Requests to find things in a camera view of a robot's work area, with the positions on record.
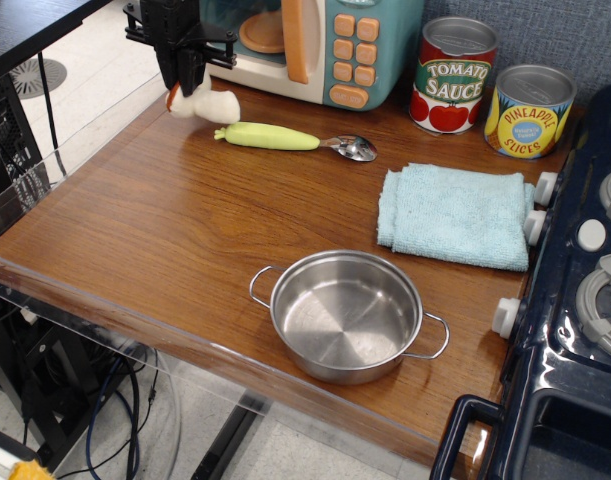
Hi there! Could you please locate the light blue folded towel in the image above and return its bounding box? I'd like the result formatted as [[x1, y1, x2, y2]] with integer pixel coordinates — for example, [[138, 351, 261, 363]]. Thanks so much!
[[377, 163, 535, 272]]

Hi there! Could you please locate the clear acrylic table guard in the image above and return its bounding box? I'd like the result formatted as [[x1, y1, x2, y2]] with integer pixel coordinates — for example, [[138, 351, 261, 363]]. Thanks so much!
[[0, 49, 491, 480]]

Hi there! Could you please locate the plush brown white mushroom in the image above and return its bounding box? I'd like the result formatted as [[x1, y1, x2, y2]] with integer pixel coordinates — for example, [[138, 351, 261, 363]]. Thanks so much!
[[166, 73, 241, 125]]

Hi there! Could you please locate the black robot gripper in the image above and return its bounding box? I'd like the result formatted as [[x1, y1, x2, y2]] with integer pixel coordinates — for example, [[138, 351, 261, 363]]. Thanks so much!
[[124, 1, 237, 97]]

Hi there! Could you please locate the dark blue toy stove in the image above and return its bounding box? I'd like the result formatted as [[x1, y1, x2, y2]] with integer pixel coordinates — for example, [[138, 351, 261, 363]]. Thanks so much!
[[431, 85, 611, 479]]

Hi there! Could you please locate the blue cable under table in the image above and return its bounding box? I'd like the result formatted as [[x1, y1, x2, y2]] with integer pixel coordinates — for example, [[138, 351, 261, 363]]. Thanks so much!
[[84, 357, 141, 480]]

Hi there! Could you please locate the green handled metal spoon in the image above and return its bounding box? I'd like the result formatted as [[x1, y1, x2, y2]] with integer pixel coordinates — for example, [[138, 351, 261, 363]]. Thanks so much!
[[214, 122, 378, 162]]

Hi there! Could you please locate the yellow object bottom left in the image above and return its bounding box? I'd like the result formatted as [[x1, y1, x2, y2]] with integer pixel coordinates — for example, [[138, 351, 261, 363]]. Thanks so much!
[[0, 432, 53, 480]]

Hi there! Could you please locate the black desk at left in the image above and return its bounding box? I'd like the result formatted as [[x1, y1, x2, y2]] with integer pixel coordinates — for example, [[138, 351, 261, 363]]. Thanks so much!
[[0, 0, 109, 77]]

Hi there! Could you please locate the pineapple slices toy can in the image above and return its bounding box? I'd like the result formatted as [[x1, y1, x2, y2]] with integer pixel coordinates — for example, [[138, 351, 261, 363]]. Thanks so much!
[[484, 64, 577, 160]]

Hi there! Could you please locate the black table leg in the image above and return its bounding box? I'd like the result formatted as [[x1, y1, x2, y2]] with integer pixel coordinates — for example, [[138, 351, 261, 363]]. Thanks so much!
[[190, 406, 257, 480]]

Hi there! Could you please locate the tomato sauce toy can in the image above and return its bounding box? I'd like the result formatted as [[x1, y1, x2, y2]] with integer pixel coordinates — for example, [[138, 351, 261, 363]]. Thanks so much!
[[409, 16, 499, 134]]

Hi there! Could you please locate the silver steel pot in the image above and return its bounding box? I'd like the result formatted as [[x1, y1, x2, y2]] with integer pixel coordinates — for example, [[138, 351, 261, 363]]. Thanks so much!
[[251, 250, 429, 385]]

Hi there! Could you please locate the toy microwave teal cream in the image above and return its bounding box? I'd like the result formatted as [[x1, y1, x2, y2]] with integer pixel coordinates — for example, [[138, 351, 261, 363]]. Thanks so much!
[[200, 0, 424, 111]]

